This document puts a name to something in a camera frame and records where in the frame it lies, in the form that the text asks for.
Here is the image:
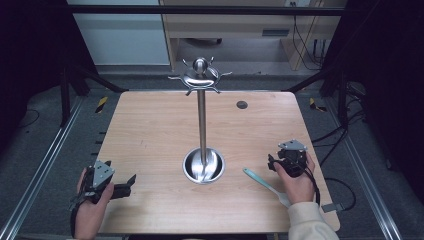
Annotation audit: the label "yellow black floor tape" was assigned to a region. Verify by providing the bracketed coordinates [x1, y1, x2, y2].
[94, 96, 110, 115]
[308, 97, 328, 113]

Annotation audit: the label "teal spatula white handle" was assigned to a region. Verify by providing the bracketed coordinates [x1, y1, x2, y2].
[242, 167, 292, 209]

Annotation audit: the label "black horizontal frame bar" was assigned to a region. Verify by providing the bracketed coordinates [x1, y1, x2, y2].
[65, 4, 348, 17]

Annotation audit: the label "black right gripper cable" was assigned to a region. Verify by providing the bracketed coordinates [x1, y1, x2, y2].
[293, 157, 322, 206]

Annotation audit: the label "black frame strut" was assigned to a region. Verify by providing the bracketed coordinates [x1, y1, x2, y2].
[59, 63, 130, 128]

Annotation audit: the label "person's left hand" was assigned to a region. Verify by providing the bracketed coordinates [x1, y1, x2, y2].
[73, 167, 115, 234]

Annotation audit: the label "black hanging desk cables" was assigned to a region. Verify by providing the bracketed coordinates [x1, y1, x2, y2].
[290, 1, 327, 72]

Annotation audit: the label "white cabinet panel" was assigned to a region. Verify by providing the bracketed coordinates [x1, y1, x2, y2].
[66, 0, 171, 66]

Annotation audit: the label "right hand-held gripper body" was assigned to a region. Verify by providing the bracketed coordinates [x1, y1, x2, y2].
[276, 138, 309, 178]

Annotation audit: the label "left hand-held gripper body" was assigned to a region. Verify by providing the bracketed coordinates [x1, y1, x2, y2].
[84, 160, 116, 205]

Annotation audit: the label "dark curtain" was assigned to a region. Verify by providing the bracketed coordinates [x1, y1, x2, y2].
[0, 0, 98, 158]
[322, 0, 424, 204]

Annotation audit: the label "black looped floor cable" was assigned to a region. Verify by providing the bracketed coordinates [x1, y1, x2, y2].
[324, 177, 357, 212]

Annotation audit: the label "grey flat plug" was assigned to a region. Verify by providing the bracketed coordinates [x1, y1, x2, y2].
[321, 202, 344, 214]

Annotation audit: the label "person's right hand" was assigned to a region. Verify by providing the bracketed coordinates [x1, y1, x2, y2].
[273, 151, 317, 206]

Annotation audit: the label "black floor cable bundle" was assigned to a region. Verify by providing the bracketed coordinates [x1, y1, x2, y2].
[311, 81, 368, 168]

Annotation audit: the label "aluminium floor rail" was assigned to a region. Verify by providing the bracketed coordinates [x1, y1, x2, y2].
[0, 95, 85, 240]
[324, 99, 405, 240]

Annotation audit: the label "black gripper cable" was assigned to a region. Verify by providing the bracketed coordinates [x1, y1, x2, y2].
[293, 157, 322, 206]
[69, 195, 85, 238]

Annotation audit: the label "steel utensil rack stand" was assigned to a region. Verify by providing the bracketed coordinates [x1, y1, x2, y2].
[167, 56, 234, 185]

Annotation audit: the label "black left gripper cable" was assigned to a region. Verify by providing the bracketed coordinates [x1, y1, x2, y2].
[69, 195, 85, 238]

